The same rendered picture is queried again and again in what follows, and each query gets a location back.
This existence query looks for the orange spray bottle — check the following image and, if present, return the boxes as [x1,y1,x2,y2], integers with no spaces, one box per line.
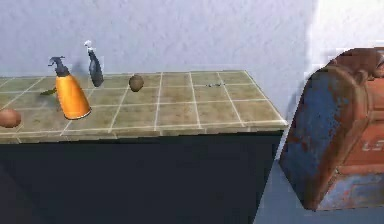
[48,55,92,121]

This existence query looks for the rusty blue trash can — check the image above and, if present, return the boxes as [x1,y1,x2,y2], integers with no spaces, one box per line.
[278,47,384,212]

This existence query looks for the tiled top dark counter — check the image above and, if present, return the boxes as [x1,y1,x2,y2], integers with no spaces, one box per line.
[0,69,289,224]

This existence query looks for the small green leaf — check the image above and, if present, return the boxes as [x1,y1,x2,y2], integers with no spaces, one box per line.
[39,87,58,97]

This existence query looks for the reddish brown potato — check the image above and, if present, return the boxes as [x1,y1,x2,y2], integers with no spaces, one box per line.
[0,108,22,129]

